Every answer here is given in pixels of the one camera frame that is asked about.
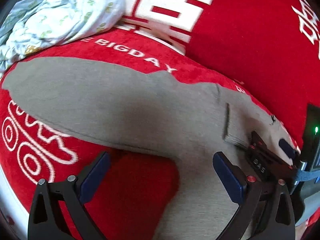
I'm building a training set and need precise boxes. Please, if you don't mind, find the grey knitted garment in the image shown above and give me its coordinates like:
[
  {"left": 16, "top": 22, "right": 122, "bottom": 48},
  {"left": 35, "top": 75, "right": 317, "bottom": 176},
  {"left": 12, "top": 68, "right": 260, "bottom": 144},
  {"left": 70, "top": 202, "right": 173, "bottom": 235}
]
[{"left": 2, "top": 57, "right": 289, "bottom": 239}]

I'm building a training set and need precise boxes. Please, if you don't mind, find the red wedding bed cover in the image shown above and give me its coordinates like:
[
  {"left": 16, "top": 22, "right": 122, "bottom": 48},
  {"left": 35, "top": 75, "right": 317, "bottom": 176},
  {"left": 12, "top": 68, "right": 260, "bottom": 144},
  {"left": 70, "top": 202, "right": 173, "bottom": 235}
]
[{"left": 0, "top": 27, "right": 320, "bottom": 240}]

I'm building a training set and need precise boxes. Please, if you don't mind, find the red wedding pillow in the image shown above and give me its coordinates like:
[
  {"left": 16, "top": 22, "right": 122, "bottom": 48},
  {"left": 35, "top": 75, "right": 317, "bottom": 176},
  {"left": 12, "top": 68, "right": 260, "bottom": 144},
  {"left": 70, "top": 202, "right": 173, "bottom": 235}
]
[{"left": 123, "top": 0, "right": 319, "bottom": 145}]

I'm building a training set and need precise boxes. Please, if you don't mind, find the floral light blue quilt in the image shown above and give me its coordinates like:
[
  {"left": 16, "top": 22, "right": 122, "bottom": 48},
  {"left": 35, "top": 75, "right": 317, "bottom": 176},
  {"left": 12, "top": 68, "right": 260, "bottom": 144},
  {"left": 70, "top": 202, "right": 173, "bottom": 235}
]
[{"left": 1, "top": 0, "right": 125, "bottom": 74}]

